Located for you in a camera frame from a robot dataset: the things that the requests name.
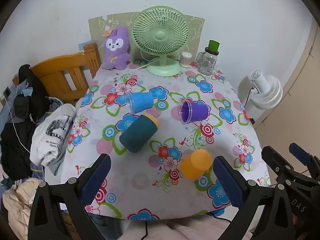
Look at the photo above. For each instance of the white standing fan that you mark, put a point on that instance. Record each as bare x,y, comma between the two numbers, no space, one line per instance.
267,92

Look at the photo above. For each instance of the blue plastic cup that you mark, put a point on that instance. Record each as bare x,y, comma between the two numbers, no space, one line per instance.
141,102

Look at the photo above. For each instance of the orange plastic cup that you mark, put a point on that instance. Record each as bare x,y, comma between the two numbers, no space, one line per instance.
193,163

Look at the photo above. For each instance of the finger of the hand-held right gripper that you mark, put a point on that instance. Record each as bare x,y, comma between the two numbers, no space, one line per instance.
300,153
275,158

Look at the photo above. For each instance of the glass mug jar green lid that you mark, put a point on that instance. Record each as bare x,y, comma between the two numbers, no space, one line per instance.
207,62

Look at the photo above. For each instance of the purple plush toy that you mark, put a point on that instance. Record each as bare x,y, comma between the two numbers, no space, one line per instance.
116,52

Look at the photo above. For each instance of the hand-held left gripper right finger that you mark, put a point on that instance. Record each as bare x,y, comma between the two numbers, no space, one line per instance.
227,182

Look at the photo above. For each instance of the dark teal cup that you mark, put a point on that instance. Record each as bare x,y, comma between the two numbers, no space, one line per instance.
140,133

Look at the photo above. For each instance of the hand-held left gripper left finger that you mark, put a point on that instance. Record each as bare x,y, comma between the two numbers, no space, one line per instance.
96,180

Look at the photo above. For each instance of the floral tablecloth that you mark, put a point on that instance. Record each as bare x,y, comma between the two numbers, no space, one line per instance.
140,180

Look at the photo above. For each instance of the wooden bed headboard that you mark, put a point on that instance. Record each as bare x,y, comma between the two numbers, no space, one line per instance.
52,72

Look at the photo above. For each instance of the beige padded jacket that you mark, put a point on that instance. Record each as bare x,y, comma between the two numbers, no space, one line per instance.
17,205

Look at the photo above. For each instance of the purple plastic cup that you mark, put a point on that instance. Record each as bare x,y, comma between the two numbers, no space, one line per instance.
197,111

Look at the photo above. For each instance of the white printed t-shirt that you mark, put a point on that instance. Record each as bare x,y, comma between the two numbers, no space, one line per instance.
53,132

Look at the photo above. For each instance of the clear cotton swab container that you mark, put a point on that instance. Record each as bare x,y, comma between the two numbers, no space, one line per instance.
186,59

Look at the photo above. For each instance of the green desk fan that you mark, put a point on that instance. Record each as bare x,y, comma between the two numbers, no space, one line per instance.
160,33

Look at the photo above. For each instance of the black clothing pile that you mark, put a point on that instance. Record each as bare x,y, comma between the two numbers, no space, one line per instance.
15,140

